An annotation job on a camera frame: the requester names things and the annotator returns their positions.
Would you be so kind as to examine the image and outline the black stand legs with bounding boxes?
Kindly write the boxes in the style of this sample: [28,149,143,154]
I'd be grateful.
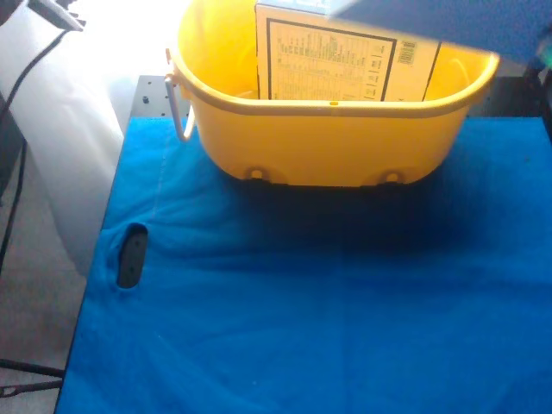
[0,357,66,398]

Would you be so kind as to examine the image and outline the blue table cloth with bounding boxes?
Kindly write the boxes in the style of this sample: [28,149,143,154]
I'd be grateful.
[54,116,552,414]

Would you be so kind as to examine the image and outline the white curtain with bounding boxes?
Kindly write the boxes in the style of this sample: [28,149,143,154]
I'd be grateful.
[0,0,191,277]

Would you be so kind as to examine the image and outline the black device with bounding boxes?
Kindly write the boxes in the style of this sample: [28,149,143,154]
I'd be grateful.
[25,0,85,32]

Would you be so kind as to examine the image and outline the black oval table fitting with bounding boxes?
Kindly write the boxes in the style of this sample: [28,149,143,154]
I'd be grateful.
[116,223,150,289]

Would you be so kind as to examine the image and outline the yellow plastic basket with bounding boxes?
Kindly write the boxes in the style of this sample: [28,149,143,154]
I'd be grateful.
[165,0,501,189]

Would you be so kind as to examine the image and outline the white calculator box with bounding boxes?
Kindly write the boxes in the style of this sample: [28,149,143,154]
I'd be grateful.
[254,0,443,104]

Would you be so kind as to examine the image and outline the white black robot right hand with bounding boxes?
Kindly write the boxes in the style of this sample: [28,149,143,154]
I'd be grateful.
[529,38,552,81]

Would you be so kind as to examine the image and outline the black cable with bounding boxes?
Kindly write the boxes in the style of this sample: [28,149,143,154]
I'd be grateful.
[0,28,72,130]

